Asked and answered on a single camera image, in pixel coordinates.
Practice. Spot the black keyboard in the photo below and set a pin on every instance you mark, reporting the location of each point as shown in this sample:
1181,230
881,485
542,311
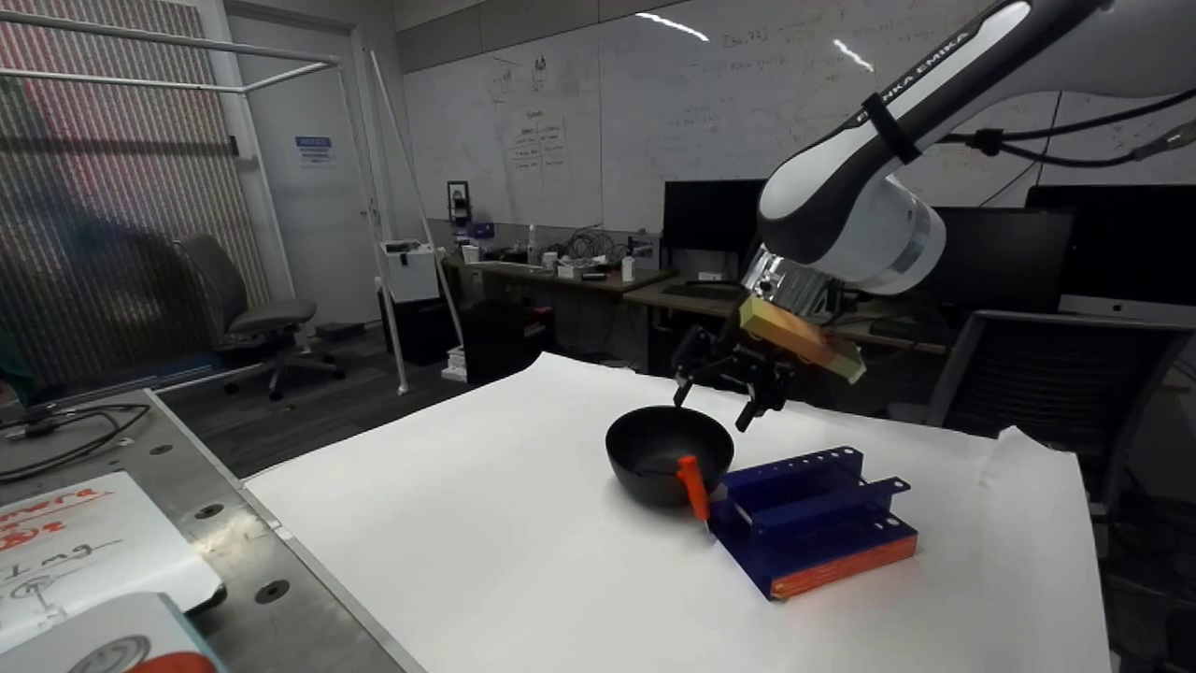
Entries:
704,290

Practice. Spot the blue tool holder rack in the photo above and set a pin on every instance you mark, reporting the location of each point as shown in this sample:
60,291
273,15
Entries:
810,517

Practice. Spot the white cup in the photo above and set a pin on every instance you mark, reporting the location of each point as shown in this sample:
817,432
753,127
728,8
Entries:
624,266

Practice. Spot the wall whiteboard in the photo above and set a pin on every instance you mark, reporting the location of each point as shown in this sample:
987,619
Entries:
598,124

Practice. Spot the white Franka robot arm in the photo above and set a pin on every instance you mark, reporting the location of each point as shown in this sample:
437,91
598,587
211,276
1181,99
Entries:
872,163

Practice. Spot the black computer monitor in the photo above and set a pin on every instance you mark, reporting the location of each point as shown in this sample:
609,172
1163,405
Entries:
1004,261
1121,245
712,218

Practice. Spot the grey book with red mark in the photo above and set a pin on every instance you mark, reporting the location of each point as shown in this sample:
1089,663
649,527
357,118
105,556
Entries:
115,639

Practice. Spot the grey office chair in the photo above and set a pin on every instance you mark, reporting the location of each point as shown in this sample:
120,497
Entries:
247,323

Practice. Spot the black desktop device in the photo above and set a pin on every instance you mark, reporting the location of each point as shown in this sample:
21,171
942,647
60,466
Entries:
456,208

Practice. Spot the wooden desk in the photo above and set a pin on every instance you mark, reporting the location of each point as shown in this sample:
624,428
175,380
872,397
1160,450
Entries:
695,304

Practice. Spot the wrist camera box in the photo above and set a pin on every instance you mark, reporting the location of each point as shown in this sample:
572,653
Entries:
805,339

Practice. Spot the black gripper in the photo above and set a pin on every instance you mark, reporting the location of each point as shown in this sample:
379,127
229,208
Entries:
735,355

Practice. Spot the white door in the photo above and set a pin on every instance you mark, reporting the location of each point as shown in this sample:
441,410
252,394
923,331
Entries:
310,188

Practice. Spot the white sheet with red writing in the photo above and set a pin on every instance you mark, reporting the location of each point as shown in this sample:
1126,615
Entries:
86,548

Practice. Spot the cluttered long desk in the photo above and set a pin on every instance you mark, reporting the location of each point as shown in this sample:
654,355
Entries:
547,275

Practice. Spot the grey mesh chair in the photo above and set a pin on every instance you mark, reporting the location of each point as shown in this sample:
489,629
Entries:
1047,376

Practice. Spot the black bowl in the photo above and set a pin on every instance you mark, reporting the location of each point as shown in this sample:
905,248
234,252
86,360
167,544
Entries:
659,450

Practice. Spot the white box on stand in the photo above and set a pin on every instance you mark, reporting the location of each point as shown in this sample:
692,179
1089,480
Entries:
414,271

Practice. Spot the white pipe frame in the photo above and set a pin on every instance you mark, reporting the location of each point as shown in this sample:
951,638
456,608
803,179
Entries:
388,224

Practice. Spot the white paper sheet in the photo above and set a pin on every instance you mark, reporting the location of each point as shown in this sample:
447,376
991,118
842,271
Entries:
500,534

